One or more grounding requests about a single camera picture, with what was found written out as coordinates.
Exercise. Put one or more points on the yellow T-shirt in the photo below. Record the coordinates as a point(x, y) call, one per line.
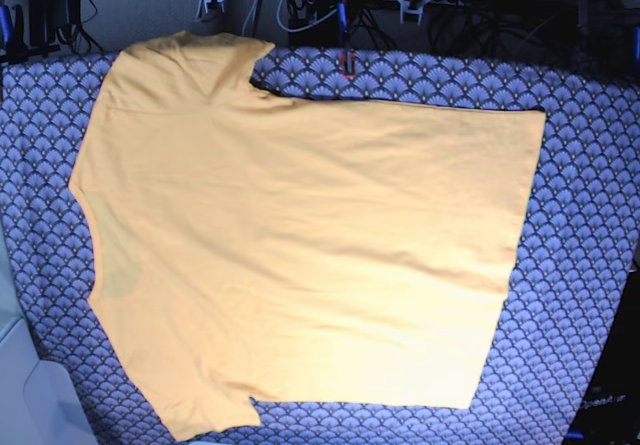
point(253, 247)

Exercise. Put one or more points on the blue fan-patterned tablecloth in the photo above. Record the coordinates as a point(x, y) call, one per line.
point(573, 258)

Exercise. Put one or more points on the black OpenArm box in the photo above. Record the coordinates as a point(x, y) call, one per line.
point(609, 411)

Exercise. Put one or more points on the white plastic bin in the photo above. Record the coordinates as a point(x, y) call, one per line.
point(39, 404)

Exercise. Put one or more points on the red clip marker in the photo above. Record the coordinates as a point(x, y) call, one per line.
point(348, 63)

